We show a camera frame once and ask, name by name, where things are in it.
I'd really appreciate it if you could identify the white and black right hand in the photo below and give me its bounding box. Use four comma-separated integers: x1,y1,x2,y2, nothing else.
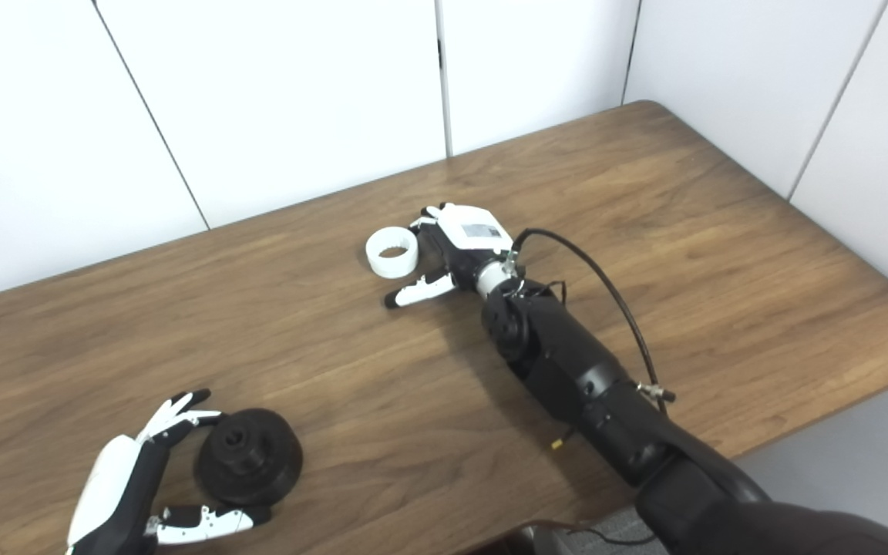
384,203,516,309

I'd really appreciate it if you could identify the white and black left hand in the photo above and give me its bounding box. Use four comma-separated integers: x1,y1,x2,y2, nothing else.
65,389,274,555

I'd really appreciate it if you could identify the white plastic ring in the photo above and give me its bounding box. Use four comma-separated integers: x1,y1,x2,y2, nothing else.
365,228,419,278

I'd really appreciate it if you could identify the round black part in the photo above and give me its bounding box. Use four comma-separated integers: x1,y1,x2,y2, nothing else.
194,409,304,507

